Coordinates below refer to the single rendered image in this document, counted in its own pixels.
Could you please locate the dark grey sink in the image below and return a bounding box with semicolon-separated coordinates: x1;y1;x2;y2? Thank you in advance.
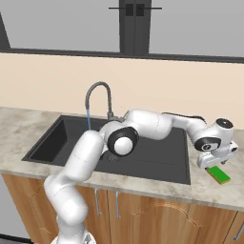
21;114;192;186

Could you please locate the blue water stream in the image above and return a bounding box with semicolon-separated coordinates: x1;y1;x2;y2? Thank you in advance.
86;107;92;132

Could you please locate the wooden cupboard door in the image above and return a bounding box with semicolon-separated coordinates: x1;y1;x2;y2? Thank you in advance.
223;211;244;244
1;173;110;244
107;190;238;244

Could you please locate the grey curved tap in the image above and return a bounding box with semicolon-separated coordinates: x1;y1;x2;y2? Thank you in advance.
84;81;120;124

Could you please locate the dark window frame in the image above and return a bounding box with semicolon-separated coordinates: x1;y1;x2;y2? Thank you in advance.
0;0;244;64

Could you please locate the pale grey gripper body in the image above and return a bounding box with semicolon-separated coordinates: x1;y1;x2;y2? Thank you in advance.
195;149;236;169

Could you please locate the grey appliance front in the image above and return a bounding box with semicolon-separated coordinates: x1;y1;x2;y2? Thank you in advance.
0;173;31;240

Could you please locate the green and yellow sponge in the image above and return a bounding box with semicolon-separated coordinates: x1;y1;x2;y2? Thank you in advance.
205;165;232;186

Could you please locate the grey cupboard handle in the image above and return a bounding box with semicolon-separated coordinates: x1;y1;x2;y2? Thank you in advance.
232;221;244;241
114;191;122;220
93;187;103;216

